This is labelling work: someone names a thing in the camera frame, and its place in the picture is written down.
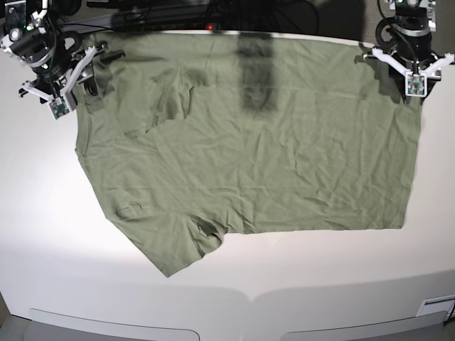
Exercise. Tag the black power strip red light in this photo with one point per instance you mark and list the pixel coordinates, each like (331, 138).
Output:
(187, 26)

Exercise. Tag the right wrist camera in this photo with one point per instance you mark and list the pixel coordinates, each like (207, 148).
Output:
(59, 107)

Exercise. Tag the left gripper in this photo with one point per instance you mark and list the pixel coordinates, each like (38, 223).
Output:
(399, 67)

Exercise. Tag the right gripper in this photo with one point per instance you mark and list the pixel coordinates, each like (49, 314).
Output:
(77, 69)

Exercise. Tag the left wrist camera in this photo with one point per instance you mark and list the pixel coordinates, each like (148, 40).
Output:
(415, 85)

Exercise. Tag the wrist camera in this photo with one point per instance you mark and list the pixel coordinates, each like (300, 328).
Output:
(415, 85)
(59, 107)

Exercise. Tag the green T-shirt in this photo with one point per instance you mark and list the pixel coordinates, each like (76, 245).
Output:
(190, 137)

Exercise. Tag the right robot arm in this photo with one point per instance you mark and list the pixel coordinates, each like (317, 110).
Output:
(32, 36)

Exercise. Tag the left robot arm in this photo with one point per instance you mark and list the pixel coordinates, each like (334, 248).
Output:
(404, 44)

